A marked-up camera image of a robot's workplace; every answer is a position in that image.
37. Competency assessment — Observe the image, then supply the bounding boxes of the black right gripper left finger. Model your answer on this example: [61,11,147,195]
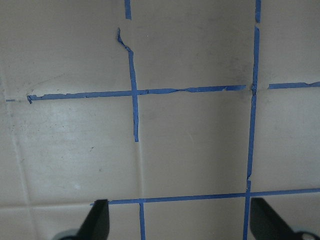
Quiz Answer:
[76,199,110,240]

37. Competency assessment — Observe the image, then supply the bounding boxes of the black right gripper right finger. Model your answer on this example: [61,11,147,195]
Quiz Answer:
[249,197,309,240]

